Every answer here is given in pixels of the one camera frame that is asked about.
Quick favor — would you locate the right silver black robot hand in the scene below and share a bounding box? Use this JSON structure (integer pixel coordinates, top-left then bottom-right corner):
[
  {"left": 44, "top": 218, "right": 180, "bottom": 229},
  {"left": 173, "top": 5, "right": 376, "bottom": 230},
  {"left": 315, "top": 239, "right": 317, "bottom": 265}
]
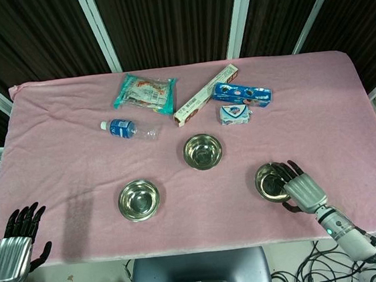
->
[{"left": 266, "top": 156, "right": 329, "bottom": 219}]

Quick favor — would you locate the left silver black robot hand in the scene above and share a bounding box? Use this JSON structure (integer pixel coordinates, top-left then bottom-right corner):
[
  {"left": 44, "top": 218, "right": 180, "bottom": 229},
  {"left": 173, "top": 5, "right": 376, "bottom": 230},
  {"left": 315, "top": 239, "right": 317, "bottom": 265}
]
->
[{"left": 0, "top": 201, "right": 57, "bottom": 282}]

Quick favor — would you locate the metal bowl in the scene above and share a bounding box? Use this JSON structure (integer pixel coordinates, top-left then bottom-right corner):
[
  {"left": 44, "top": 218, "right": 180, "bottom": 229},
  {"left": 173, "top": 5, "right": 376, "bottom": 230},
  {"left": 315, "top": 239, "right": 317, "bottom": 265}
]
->
[
  {"left": 252, "top": 160, "right": 294, "bottom": 206},
  {"left": 180, "top": 131, "right": 225, "bottom": 173},
  {"left": 115, "top": 177, "right": 163, "bottom": 225}
]

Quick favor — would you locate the white blue soap box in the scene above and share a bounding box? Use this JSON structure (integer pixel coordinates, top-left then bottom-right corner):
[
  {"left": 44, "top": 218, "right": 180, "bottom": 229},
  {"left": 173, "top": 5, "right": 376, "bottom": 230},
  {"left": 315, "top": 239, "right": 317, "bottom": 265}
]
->
[{"left": 218, "top": 102, "right": 254, "bottom": 127}]

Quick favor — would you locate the pink fleece table cloth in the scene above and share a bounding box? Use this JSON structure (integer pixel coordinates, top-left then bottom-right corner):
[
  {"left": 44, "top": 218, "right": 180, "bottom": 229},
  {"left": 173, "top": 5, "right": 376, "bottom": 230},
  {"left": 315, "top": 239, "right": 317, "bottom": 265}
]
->
[{"left": 0, "top": 45, "right": 376, "bottom": 281}]

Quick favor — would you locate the blue Oreo cookie box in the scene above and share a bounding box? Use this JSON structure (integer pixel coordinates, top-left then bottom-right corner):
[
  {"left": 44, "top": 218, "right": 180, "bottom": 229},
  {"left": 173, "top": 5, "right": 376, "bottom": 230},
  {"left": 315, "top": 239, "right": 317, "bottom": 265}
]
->
[{"left": 209, "top": 76, "right": 275, "bottom": 113}]

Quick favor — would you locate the grey blue chair seat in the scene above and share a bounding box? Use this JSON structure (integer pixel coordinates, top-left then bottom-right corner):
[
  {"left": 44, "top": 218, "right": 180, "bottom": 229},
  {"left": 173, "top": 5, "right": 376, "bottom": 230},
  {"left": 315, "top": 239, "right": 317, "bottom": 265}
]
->
[{"left": 125, "top": 245, "right": 274, "bottom": 282}]

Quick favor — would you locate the clear water bottle blue label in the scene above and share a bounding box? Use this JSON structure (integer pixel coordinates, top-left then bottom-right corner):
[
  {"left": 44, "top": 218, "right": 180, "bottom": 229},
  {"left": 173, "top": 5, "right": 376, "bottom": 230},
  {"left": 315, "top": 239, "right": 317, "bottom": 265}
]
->
[{"left": 100, "top": 114, "right": 160, "bottom": 147}]

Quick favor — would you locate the teal snack bag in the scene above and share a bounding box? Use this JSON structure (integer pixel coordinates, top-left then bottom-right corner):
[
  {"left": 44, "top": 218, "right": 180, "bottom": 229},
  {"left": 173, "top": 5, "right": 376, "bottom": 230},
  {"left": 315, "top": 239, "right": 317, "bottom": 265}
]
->
[{"left": 110, "top": 68, "right": 179, "bottom": 120}]

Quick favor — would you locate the black cable tangle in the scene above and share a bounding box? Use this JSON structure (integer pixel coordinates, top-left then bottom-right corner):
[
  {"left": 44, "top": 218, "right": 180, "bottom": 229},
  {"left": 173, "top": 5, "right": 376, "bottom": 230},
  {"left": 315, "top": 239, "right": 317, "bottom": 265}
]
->
[{"left": 268, "top": 232, "right": 376, "bottom": 282}]

